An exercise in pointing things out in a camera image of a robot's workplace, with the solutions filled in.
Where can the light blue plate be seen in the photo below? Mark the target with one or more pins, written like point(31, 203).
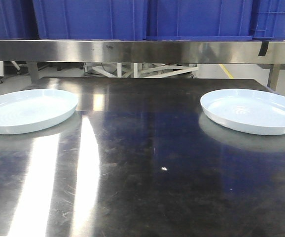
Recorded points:
point(34, 110)
point(246, 110)

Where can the middle-right blue plastic bin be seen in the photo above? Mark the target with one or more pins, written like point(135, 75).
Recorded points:
point(199, 20)

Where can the middle-left blue plastic bin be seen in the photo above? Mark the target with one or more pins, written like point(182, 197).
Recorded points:
point(91, 19)

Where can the right steel table leg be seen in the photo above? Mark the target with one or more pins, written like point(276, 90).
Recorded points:
point(273, 76)

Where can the black tape strip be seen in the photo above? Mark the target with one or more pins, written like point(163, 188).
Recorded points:
point(263, 49)

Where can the right blue plastic bin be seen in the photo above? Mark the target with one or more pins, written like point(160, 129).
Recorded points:
point(268, 20)

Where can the left blue plastic bin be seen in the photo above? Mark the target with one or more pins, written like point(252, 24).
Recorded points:
point(17, 20)

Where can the stainless steel shelf rail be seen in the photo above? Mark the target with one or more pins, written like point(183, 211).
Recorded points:
point(165, 52)

